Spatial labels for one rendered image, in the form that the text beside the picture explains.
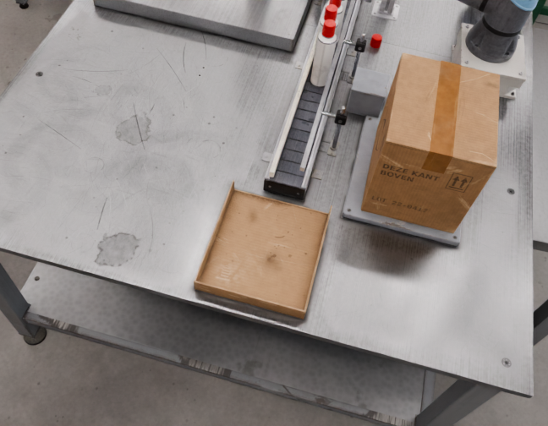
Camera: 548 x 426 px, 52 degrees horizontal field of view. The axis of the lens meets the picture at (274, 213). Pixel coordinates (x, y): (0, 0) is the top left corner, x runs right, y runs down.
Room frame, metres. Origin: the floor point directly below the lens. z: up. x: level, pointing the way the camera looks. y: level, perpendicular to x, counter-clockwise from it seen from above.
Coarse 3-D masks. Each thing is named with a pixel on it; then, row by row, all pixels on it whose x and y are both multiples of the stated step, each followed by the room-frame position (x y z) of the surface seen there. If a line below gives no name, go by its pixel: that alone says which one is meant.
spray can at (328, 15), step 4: (332, 4) 1.32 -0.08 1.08; (328, 8) 1.30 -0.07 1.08; (332, 8) 1.30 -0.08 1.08; (336, 8) 1.31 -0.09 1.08; (328, 12) 1.29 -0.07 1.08; (332, 12) 1.29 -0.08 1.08; (336, 12) 1.30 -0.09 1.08; (324, 16) 1.31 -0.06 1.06; (328, 16) 1.29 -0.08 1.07; (332, 16) 1.29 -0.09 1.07; (336, 16) 1.30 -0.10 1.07; (320, 20) 1.31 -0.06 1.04; (324, 20) 1.30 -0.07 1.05; (336, 20) 1.31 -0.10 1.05; (320, 24) 1.30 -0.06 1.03; (336, 24) 1.30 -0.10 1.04; (320, 28) 1.30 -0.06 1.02; (336, 28) 1.29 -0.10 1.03; (336, 32) 1.30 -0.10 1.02
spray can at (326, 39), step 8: (328, 24) 1.24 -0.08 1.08; (320, 32) 1.26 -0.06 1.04; (328, 32) 1.23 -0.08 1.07; (320, 40) 1.23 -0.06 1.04; (328, 40) 1.22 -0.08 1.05; (336, 40) 1.23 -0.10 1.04; (320, 48) 1.22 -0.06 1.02; (328, 48) 1.22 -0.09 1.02; (320, 56) 1.22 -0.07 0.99; (328, 56) 1.22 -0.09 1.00; (320, 64) 1.22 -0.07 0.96; (328, 64) 1.22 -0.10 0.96; (312, 72) 1.23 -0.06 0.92; (320, 72) 1.22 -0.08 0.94; (328, 72) 1.23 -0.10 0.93; (312, 80) 1.23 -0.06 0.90; (320, 80) 1.22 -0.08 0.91
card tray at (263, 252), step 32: (224, 224) 0.74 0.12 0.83; (256, 224) 0.75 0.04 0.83; (288, 224) 0.77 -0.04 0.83; (320, 224) 0.78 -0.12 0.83; (224, 256) 0.65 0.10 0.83; (256, 256) 0.66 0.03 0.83; (288, 256) 0.67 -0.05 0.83; (224, 288) 0.55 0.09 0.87; (256, 288) 0.58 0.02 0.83; (288, 288) 0.59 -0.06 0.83
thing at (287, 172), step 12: (348, 0) 1.65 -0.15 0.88; (348, 24) 1.53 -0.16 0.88; (336, 48) 1.40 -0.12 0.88; (300, 96) 1.17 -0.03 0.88; (312, 96) 1.18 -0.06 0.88; (300, 108) 1.13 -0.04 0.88; (312, 108) 1.13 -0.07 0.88; (324, 108) 1.14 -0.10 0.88; (300, 120) 1.08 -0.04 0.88; (312, 120) 1.09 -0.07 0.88; (288, 132) 1.03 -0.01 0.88; (300, 132) 1.04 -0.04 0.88; (288, 144) 0.99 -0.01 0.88; (300, 144) 0.99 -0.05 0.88; (288, 156) 0.95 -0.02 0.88; (300, 156) 0.95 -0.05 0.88; (288, 168) 0.91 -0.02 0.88; (276, 180) 0.86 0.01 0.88; (288, 180) 0.87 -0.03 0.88; (300, 180) 0.87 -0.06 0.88
